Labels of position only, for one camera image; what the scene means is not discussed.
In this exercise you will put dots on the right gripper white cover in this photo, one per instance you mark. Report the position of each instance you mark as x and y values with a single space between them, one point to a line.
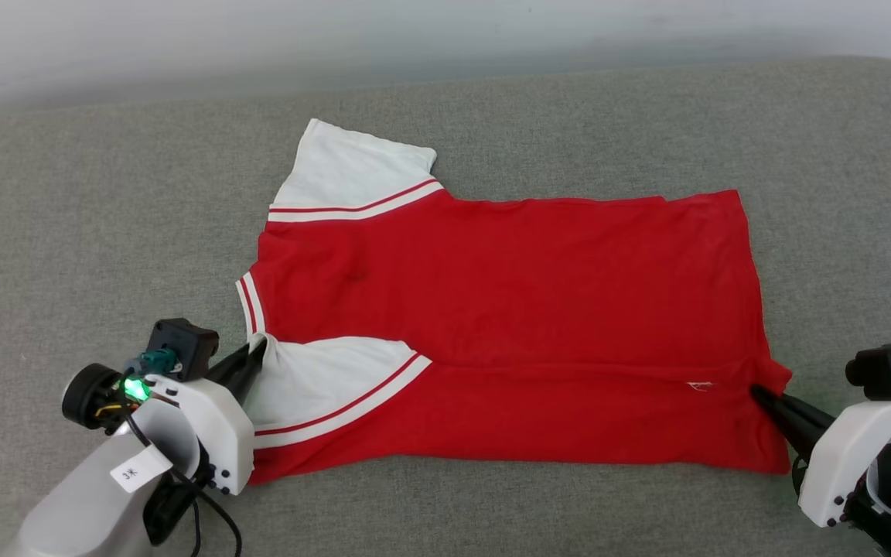
840 464

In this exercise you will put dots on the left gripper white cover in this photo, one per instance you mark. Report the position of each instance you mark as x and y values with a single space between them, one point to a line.
221 433

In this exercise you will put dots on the red and white shirt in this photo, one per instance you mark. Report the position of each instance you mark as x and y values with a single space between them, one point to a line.
530 309

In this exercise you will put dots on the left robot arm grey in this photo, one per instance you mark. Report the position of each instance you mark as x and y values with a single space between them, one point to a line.
74 510

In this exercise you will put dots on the white paper label tag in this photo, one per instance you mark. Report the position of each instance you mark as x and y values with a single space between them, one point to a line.
140 469

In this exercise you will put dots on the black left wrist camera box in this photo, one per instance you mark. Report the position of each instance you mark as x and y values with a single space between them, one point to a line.
182 344

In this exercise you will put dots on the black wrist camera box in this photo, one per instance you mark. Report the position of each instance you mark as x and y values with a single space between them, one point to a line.
886 370
182 344

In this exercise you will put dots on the teal left camera connector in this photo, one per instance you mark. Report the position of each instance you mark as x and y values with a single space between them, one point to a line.
153 362

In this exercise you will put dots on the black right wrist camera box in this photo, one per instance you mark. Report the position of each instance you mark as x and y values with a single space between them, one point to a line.
886 370

